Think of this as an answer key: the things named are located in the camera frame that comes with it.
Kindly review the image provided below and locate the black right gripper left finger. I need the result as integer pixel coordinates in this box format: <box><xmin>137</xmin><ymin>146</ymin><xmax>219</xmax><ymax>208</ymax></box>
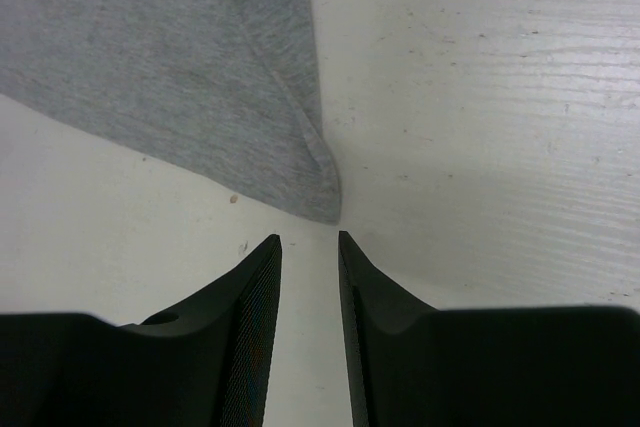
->
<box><xmin>1</xmin><ymin>235</ymin><xmax>282</xmax><ymax>426</ymax></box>

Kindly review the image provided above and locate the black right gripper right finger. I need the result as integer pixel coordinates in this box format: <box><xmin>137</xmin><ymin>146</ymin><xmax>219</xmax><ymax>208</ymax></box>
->
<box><xmin>338</xmin><ymin>232</ymin><xmax>639</xmax><ymax>426</ymax></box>

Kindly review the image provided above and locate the grey tank top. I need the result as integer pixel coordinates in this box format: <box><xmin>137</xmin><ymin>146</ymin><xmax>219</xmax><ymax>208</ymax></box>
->
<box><xmin>1</xmin><ymin>0</ymin><xmax>341</xmax><ymax>224</ymax></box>

